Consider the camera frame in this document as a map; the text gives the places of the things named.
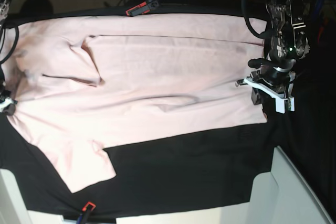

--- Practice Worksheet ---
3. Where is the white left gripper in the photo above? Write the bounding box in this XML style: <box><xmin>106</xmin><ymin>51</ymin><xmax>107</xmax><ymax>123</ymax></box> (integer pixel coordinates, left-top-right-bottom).
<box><xmin>236</xmin><ymin>68</ymin><xmax>295</xmax><ymax>114</ymax></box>

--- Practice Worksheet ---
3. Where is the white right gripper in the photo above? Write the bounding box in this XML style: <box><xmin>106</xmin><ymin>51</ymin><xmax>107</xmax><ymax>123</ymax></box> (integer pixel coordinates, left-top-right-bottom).
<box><xmin>1</xmin><ymin>90</ymin><xmax>17</xmax><ymax>115</ymax></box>

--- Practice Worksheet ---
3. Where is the pink T-shirt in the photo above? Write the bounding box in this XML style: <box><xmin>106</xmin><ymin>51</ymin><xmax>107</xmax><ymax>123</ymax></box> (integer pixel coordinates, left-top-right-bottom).
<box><xmin>1</xmin><ymin>14</ymin><xmax>266</xmax><ymax>193</ymax></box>

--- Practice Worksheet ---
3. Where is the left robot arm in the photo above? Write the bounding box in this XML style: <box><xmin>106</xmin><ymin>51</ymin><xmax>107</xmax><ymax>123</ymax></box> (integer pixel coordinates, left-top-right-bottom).
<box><xmin>236</xmin><ymin>0</ymin><xmax>310</xmax><ymax>114</ymax></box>

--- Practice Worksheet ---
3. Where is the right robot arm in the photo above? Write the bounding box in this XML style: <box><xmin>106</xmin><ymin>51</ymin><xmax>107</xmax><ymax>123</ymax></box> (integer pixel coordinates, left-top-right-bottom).
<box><xmin>1</xmin><ymin>0</ymin><xmax>19</xmax><ymax>115</ymax></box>

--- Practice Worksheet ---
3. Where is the orange clamp at right edge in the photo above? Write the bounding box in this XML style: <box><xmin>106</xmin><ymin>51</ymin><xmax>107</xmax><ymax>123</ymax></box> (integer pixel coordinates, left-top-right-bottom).
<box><xmin>317</xmin><ymin>18</ymin><xmax>329</xmax><ymax>45</ymax></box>

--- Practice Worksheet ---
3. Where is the orange clamp at edge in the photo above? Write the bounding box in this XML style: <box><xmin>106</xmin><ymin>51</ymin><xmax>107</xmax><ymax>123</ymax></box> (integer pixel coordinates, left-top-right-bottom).
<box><xmin>76</xmin><ymin>201</ymin><xmax>96</xmax><ymax>224</ymax></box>
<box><xmin>317</xmin><ymin>18</ymin><xmax>329</xmax><ymax>45</ymax></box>

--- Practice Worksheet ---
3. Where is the orange clamp at front edge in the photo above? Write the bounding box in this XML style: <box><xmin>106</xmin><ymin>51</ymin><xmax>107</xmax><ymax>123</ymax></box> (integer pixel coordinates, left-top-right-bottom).
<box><xmin>76</xmin><ymin>201</ymin><xmax>96</xmax><ymax>224</ymax></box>

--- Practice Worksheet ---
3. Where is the orange black clamp blue handle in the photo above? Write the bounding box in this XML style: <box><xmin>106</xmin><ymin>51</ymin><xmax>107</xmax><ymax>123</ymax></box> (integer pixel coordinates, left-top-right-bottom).
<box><xmin>125</xmin><ymin>0</ymin><xmax>162</xmax><ymax>17</ymax></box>

